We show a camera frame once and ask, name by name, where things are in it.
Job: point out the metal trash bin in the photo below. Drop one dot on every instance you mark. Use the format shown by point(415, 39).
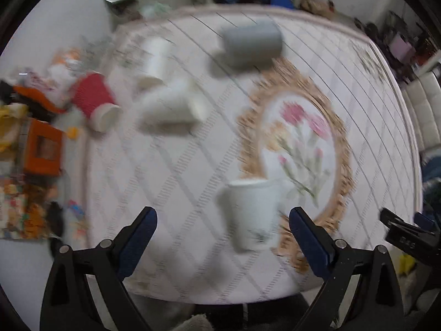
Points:
point(122, 11)

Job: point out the white paper cup lying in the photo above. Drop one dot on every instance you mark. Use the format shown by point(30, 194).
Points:
point(181, 102)

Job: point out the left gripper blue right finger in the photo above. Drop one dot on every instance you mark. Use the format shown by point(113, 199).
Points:
point(376, 304)

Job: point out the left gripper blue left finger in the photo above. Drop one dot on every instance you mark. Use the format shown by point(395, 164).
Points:
point(68, 302)

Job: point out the yellow plastic bag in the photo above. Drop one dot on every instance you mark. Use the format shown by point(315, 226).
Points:
point(11, 120)

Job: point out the orange box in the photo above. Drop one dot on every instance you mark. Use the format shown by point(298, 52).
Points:
point(42, 149)

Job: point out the red ribbed paper cup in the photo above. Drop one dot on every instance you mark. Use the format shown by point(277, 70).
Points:
point(92, 96)

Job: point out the beige padded chair right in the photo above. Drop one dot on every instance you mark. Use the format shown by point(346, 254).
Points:
point(422, 99)

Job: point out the white paper cup far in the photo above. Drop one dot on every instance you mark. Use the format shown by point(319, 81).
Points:
point(155, 57)

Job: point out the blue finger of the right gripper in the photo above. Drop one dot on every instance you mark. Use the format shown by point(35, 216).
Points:
point(421, 241)

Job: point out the grey cup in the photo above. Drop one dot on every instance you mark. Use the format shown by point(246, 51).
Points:
point(250, 45)

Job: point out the pink suitcase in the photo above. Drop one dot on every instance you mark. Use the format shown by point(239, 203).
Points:
point(401, 49)

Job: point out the white paper cup with plant print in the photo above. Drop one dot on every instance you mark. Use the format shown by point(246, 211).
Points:
point(254, 212)

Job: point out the yellow bottle cap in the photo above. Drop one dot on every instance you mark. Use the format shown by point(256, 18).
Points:
point(72, 133)

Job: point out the colourful floral cloth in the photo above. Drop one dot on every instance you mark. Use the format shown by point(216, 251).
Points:
point(30, 210)

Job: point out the floral patterned tablecloth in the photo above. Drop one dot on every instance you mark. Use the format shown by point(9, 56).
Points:
point(327, 117)

